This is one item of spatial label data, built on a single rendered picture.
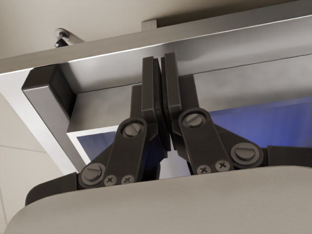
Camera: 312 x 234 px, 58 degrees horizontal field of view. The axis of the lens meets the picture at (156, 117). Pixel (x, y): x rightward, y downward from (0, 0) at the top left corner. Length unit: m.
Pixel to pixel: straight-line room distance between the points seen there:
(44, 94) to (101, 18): 0.99
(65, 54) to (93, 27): 0.99
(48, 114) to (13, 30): 1.10
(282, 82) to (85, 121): 0.11
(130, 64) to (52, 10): 1.01
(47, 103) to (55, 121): 0.02
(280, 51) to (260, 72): 0.02
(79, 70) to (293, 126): 0.16
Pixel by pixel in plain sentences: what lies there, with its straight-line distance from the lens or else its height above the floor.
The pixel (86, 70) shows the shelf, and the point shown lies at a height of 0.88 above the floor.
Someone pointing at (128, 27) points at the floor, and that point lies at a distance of 1.15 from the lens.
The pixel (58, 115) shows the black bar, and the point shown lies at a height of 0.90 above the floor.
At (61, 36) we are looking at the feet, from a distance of 1.19.
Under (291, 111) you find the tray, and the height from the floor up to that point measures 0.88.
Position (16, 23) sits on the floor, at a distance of 1.25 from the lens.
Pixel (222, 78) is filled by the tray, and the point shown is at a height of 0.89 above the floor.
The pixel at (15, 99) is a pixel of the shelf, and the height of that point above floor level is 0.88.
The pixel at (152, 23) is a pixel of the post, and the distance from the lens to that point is 1.11.
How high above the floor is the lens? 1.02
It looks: 45 degrees down
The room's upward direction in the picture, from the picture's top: 179 degrees clockwise
